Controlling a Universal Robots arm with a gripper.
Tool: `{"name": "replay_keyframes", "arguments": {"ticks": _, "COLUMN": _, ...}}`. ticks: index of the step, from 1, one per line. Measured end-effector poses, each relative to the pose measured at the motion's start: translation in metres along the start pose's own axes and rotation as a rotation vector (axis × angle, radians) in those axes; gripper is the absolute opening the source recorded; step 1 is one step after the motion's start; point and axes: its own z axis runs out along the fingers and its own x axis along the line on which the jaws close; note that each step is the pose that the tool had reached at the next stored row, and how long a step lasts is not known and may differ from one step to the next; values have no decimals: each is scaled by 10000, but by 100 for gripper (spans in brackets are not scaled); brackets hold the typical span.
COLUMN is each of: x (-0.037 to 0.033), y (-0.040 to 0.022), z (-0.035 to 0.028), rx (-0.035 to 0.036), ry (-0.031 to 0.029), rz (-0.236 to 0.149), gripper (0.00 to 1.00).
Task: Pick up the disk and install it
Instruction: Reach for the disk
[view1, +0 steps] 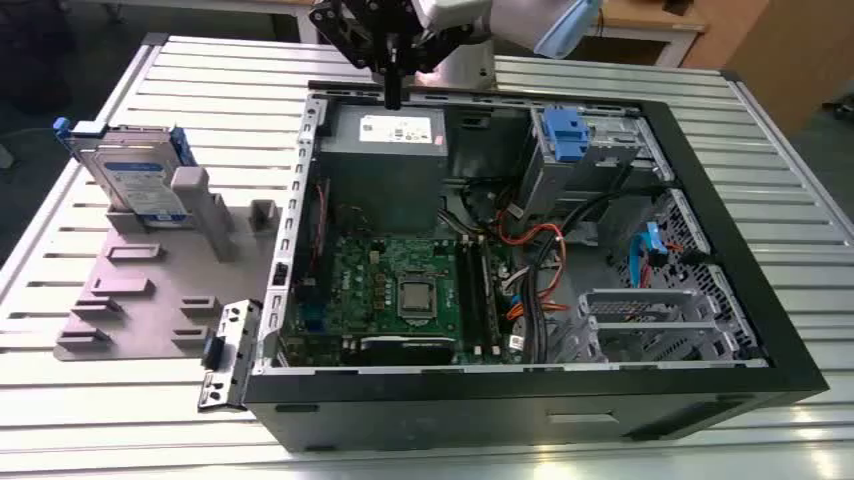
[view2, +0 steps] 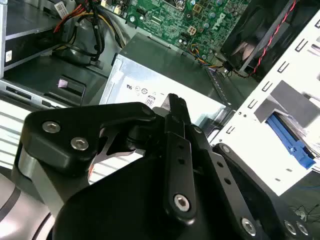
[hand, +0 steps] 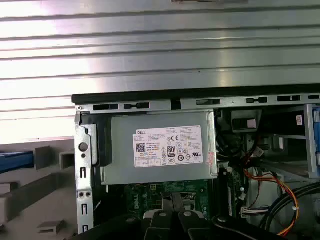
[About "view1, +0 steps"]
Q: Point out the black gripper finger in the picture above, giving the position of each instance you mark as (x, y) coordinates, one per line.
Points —
(343, 35)
(440, 50)

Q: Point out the hard disk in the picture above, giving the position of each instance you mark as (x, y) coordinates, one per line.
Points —
(142, 180)

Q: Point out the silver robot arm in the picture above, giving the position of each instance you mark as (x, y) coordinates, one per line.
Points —
(475, 70)

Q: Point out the metal disk bay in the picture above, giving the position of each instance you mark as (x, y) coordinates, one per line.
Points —
(633, 296)

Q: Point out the blue drive latch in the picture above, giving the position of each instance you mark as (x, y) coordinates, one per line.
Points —
(565, 135)

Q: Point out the grey power supply unit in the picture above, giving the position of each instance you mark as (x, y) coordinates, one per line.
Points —
(380, 175)

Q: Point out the metal optical drive cage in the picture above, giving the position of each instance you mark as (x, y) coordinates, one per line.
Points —
(567, 180)

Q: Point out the wooden desk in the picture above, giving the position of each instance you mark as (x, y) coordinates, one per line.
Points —
(656, 17)

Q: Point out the green motherboard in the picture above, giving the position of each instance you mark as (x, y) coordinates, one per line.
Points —
(353, 260)

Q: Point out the silver CPU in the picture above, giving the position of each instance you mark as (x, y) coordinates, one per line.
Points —
(419, 295)

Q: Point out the black RAM slot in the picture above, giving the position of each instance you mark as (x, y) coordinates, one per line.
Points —
(488, 295)
(471, 295)

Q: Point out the wooden panel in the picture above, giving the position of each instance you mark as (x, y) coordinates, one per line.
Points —
(787, 50)

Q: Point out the CPU socket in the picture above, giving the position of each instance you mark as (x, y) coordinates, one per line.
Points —
(420, 320)

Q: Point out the grey parts rack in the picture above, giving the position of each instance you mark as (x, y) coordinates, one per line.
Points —
(153, 300)

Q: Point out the black graphics card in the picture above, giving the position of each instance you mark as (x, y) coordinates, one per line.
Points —
(400, 350)

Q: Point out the black PC case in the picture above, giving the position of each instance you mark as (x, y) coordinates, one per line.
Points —
(467, 415)

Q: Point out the white metal desk frame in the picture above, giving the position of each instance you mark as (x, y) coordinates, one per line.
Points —
(305, 27)

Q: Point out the black plastic air duct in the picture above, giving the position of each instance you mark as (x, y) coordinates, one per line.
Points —
(487, 150)

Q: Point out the metal expansion slot bracket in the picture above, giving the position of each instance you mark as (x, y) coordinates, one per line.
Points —
(233, 350)

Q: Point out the blue bracket latch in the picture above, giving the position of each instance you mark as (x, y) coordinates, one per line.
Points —
(213, 352)

